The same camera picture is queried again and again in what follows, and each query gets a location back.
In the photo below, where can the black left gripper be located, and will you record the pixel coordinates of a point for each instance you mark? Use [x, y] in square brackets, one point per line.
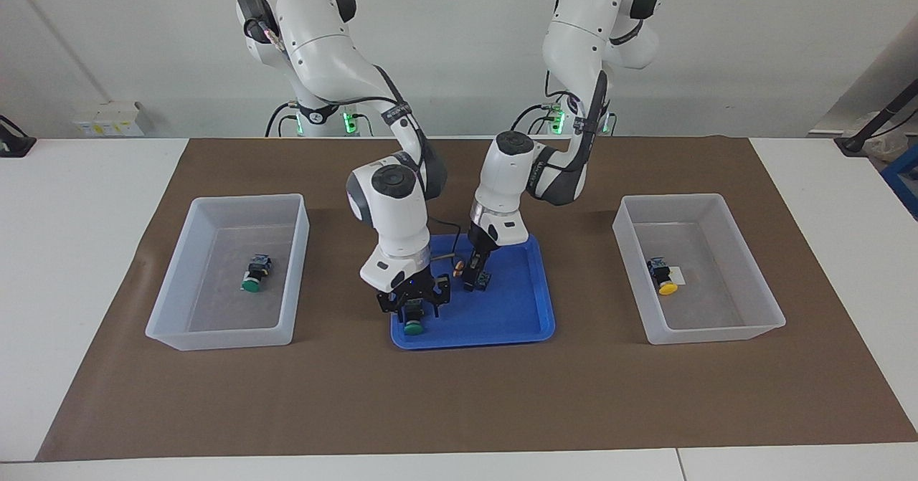
[479, 255]

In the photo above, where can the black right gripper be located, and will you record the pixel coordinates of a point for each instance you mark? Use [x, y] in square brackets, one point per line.
[419, 287]

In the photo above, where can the yellow push button switch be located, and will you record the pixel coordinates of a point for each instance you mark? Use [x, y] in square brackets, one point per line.
[485, 279]
[663, 277]

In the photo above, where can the green push button switch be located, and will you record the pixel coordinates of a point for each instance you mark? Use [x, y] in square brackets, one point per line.
[413, 327]
[254, 277]

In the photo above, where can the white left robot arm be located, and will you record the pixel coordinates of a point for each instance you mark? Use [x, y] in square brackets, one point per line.
[581, 29]

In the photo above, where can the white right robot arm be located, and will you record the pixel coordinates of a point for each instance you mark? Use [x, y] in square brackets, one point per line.
[315, 51]

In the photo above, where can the blue plastic tray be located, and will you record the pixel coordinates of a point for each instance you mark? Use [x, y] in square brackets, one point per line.
[502, 316]

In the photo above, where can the brown table mat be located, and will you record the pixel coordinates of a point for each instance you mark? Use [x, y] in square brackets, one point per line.
[459, 409]

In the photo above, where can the translucent white plastic box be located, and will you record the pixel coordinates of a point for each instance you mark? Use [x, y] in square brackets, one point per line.
[208, 309]
[717, 309]

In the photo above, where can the small white label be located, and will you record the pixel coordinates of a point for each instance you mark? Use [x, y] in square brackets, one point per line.
[680, 274]

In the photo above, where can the black stand pole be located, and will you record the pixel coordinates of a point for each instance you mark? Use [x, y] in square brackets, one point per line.
[850, 144]

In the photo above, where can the black clamp base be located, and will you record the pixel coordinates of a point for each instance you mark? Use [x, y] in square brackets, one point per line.
[16, 144]

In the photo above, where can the clear plastic bag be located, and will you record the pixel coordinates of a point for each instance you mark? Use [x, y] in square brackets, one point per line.
[888, 145]

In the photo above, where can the blue frame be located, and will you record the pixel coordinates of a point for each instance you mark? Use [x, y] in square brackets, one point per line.
[904, 176]

